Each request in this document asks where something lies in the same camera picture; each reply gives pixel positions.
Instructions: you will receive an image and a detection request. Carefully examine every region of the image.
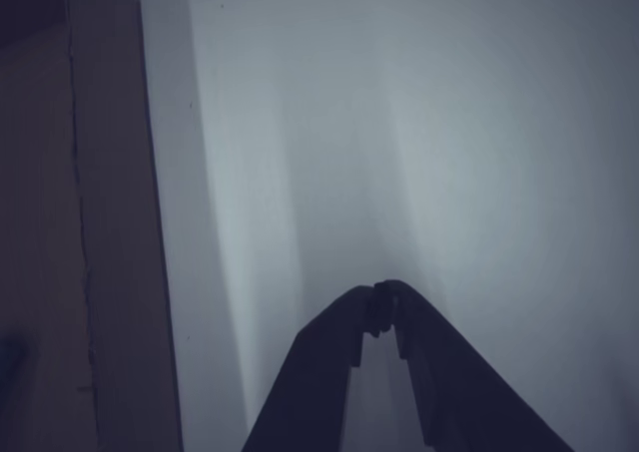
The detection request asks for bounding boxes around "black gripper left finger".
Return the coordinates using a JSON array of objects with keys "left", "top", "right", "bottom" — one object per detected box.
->
[{"left": 242, "top": 285, "right": 375, "bottom": 452}]

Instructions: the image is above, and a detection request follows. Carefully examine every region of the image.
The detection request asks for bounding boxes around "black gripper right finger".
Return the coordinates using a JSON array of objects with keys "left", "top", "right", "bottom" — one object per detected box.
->
[{"left": 368, "top": 279, "right": 575, "bottom": 452}]

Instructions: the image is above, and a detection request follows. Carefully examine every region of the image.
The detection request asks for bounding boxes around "brown cardboard box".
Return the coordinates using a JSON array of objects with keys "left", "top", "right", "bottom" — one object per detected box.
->
[{"left": 0, "top": 0, "right": 185, "bottom": 452}]

